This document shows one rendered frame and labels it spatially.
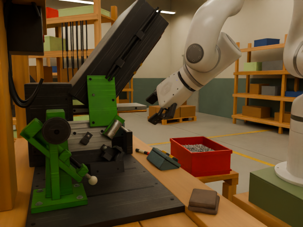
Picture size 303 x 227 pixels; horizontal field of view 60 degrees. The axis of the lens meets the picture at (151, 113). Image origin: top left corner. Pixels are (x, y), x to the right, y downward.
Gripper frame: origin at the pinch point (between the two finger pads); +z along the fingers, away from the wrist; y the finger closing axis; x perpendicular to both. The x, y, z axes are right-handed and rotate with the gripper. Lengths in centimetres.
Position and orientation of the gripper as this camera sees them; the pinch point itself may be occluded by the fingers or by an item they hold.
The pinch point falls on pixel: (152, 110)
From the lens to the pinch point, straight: 84.1
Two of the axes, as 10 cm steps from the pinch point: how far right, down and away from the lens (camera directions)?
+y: 0.9, 7.1, -7.0
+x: 7.3, 4.3, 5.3
